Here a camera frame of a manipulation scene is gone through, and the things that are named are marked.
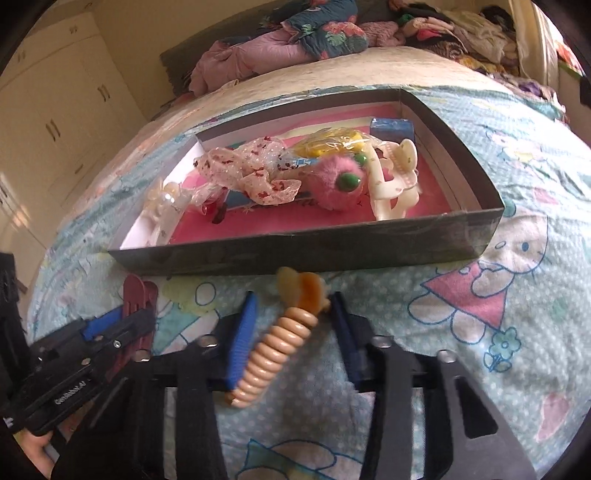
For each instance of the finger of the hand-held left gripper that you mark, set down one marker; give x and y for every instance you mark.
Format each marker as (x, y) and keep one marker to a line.
(102, 323)
(131, 334)

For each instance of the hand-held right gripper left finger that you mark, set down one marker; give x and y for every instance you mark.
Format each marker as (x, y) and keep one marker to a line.
(242, 341)

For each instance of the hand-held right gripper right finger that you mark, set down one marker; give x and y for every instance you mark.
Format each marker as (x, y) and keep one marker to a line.
(344, 332)

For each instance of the grey cardboard box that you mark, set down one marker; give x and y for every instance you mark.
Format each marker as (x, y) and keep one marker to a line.
(323, 249)

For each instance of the clear bow hair clip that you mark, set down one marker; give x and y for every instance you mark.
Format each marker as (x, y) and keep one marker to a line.
(168, 198)

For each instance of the pink fluffy pompom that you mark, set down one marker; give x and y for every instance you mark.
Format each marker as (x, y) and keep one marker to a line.
(323, 184)

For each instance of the beige lace bow with red dots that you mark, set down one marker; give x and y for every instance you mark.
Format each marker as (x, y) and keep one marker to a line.
(258, 180)

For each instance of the yellow hair clips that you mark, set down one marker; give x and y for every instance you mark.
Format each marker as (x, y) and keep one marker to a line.
(332, 143)

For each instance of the small blue box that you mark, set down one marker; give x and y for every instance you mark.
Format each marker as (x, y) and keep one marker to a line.
(392, 127)

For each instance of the person's left hand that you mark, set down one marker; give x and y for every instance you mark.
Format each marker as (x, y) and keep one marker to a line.
(30, 454)

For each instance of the white claw hair clip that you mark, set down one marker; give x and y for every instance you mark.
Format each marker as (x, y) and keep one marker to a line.
(392, 198)

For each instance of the cream wardrobe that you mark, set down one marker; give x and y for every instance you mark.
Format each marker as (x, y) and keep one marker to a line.
(60, 115)

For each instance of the beige bedspread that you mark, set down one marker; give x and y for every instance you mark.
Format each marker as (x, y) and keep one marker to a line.
(323, 69)

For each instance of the dark green headboard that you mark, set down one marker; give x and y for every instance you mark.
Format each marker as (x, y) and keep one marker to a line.
(184, 55)

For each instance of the pink quilt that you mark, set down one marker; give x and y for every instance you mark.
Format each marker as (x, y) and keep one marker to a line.
(258, 55)

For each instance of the pile of clothes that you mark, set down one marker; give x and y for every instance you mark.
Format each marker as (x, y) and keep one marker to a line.
(461, 27)

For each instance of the cream curtain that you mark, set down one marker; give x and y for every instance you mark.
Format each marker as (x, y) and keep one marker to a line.
(535, 37)

